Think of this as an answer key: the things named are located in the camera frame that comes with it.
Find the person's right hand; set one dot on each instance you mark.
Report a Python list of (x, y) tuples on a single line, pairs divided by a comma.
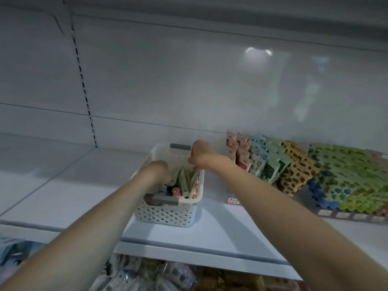
[(206, 155)]

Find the person's left hand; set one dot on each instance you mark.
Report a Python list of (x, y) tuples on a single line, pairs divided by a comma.
[(156, 172)]

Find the white perforated plastic basket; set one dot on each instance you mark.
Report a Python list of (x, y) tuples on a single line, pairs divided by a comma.
[(167, 215)]

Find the white metal shelf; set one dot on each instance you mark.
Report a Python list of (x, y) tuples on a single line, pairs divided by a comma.
[(48, 178)]

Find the row of hand cream tubes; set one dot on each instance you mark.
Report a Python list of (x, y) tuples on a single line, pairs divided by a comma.
[(345, 178)]

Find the person's left forearm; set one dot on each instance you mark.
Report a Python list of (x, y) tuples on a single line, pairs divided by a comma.
[(79, 239)]

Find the person's right forearm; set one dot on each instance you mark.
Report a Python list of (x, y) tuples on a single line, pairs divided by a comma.
[(303, 227)]

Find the clear divider tray with labels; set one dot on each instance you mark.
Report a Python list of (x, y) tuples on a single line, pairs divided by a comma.
[(233, 201)]

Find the pile of snack packets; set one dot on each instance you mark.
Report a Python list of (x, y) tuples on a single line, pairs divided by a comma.
[(151, 272)]

